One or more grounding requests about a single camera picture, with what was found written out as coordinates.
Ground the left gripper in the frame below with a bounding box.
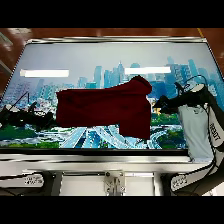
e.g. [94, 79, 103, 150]
[33, 111, 58, 131]

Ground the pale grey T-shirt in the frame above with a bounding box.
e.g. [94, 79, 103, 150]
[177, 103, 215, 164]

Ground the dark red T-shirt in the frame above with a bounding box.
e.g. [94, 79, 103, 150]
[55, 75, 154, 141]

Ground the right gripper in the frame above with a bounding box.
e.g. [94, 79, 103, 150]
[153, 94, 183, 115]

